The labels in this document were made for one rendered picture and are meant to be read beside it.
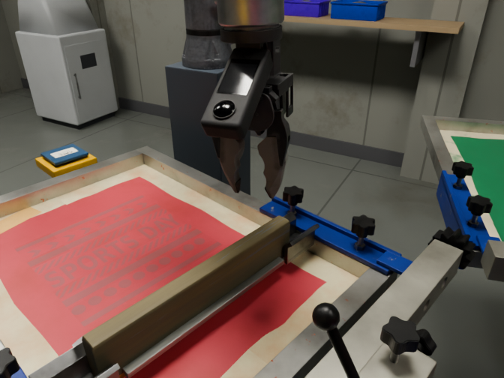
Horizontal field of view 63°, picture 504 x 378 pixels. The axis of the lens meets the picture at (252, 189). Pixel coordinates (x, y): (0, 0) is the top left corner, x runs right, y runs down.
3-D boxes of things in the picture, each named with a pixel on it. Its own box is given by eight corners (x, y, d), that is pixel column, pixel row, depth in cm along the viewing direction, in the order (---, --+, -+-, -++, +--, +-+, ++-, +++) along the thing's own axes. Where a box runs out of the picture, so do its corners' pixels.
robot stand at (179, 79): (217, 322, 189) (201, 55, 131) (250, 338, 182) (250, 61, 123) (193, 351, 176) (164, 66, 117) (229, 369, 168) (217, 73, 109)
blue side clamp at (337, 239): (259, 230, 91) (259, 203, 88) (273, 221, 94) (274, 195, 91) (382, 297, 73) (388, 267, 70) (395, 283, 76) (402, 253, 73)
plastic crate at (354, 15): (385, 17, 270) (388, 1, 265) (376, 22, 254) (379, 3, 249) (339, 15, 284) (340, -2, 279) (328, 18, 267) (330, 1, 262)
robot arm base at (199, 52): (202, 55, 129) (200, 22, 124) (244, 61, 122) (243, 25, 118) (171, 65, 117) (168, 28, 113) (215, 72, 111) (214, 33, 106)
